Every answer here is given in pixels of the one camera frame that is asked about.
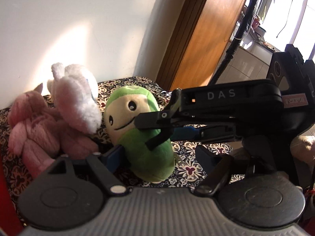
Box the wooden door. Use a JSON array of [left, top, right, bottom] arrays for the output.
[[156, 0, 246, 91]]

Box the white rabbit plush toy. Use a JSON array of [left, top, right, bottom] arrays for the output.
[[47, 63, 102, 134]]

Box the floral patterned tablecloth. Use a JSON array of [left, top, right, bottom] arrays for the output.
[[1, 76, 233, 203]]

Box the black tripod pole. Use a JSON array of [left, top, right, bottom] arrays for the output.
[[208, 0, 258, 86]]

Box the red cardboard box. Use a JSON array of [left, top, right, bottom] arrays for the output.
[[1, 164, 23, 235]]

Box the pink teddy bear plush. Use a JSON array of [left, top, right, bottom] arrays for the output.
[[7, 84, 99, 178]]

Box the green bean plush toy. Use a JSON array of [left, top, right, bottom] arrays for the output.
[[104, 85, 175, 183]]

